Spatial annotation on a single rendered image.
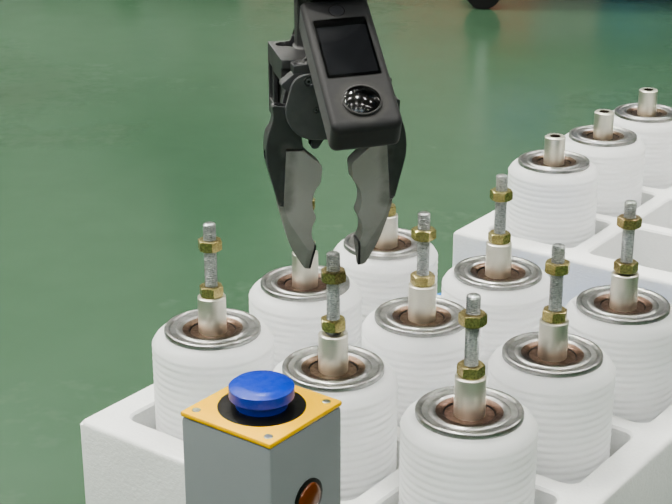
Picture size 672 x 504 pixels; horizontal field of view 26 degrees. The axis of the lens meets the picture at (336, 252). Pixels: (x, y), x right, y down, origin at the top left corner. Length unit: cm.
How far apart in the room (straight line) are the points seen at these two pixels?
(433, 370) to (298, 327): 13
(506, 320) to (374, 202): 24
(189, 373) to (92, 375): 56
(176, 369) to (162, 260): 87
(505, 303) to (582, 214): 35
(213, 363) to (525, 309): 28
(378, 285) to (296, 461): 43
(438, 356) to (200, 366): 18
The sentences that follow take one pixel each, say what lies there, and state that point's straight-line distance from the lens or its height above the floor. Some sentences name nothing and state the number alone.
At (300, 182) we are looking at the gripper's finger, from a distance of 101.
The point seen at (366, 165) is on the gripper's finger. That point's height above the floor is 41.
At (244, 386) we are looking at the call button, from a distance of 88.
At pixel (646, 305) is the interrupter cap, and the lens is 121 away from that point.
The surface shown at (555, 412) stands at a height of 23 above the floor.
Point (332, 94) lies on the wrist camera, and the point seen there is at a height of 48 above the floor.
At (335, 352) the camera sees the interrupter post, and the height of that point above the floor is 27.
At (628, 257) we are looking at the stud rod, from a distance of 119.
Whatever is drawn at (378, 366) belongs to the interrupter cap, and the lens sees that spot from 108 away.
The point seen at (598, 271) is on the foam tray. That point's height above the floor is 17.
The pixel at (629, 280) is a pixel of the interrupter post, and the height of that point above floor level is 28.
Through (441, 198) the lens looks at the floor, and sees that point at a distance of 222.
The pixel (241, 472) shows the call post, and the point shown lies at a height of 29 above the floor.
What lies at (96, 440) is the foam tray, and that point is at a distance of 117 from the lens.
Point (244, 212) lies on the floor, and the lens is 216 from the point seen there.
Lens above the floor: 72
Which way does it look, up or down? 21 degrees down
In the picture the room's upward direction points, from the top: straight up
